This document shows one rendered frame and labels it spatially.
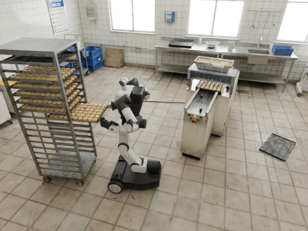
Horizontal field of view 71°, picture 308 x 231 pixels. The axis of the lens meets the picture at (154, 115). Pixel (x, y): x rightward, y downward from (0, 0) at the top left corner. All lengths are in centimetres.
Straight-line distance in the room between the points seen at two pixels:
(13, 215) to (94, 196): 94
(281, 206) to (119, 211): 199
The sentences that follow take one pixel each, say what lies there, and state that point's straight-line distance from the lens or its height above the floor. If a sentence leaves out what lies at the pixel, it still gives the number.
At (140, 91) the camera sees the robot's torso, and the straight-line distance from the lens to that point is 233.
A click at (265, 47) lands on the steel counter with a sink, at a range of 657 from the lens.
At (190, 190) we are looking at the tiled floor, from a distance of 310.
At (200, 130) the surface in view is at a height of 58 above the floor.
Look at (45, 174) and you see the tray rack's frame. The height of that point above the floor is 15.
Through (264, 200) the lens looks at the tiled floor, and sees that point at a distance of 328.
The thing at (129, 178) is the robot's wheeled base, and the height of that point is 17.
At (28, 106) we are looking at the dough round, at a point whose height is 115.
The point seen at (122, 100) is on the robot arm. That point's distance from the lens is 216.
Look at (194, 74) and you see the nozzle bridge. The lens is 365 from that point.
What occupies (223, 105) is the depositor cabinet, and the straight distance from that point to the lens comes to 366.
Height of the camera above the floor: 238
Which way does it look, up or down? 32 degrees down
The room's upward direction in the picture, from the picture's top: straight up
